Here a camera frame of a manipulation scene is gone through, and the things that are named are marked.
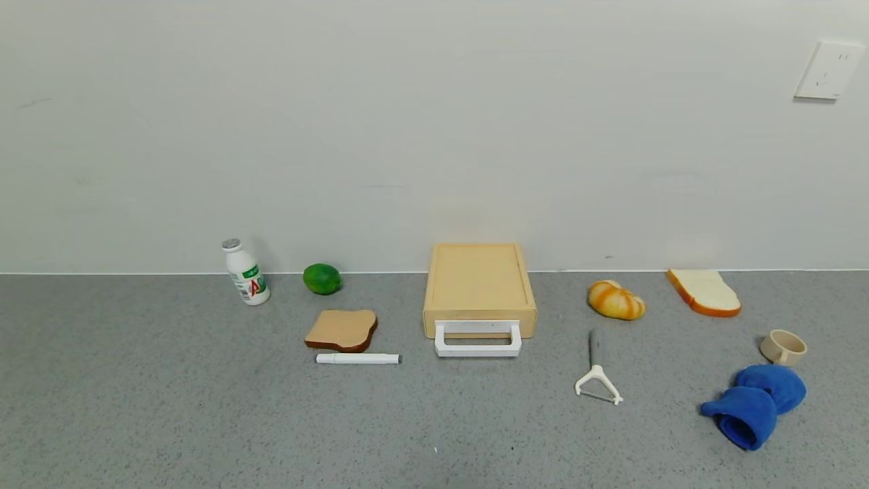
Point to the yellow drawer case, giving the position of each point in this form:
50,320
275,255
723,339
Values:
478,278

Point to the green lime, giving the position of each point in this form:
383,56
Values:
322,278

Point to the brown toast slice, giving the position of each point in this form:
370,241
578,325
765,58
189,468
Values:
341,329

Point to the white marker pen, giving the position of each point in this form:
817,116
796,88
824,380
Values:
356,358

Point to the orange striped bread roll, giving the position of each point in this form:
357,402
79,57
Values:
614,300

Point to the white milk drink bottle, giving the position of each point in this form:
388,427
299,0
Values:
248,278

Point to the white bread slice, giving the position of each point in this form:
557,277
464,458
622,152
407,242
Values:
706,292

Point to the blue towel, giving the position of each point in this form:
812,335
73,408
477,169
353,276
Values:
753,407

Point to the beige cup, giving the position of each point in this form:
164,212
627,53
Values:
782,348

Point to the white wall socket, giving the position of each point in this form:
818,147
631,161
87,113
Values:
828,71

